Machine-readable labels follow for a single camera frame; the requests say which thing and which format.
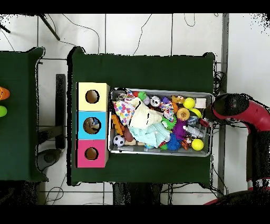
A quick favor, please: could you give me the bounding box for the cream muslin cloth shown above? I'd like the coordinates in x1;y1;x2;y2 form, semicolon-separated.
128;97;163;129

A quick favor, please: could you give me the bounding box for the silver mesh bin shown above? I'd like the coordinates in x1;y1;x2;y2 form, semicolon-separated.
108;87;214;157

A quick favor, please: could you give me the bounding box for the wooden box with three holes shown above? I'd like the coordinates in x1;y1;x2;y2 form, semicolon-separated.
75;81;111;169

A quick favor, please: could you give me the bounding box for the grey plastic toy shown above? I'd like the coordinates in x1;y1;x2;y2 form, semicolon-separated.
185;125;205;138

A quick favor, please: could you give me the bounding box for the yellow ball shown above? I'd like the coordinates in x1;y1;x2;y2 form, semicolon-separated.
191;138;205;152
182;97;196;109

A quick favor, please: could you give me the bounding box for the purple spiky ball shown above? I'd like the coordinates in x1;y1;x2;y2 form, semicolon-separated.
172;119;188;140

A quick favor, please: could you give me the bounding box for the light blue muslin cloth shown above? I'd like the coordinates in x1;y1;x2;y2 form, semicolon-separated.
128;121;171;148

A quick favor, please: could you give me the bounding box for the dark green table cloth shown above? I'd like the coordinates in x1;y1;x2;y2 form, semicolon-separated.
0;46;50;183
66;46;216;189

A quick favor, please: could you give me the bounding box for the polka dot paper napkin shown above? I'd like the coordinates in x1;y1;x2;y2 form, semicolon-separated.
112;100;137;125

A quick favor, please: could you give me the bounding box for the small soccer ball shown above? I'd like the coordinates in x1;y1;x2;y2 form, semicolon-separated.
113;135;126;147

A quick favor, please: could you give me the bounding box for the black panel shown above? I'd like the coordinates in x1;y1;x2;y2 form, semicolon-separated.
55;73;66;150

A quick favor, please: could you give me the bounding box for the grey round base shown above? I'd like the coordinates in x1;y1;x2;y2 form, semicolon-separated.
36;148;63;172

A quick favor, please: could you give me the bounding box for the black tripod leg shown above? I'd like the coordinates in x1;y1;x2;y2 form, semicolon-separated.
0;23;11;34
37;13;61;41

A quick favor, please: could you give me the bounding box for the orange plastic object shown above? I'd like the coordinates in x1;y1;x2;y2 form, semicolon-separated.
0;86;11;101

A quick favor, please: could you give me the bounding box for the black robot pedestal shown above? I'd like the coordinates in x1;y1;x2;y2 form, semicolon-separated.
112;182;163;206

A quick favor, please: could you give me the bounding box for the thin black floor cable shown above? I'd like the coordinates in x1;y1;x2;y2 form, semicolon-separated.
62;13;100;53
132;13;152;56

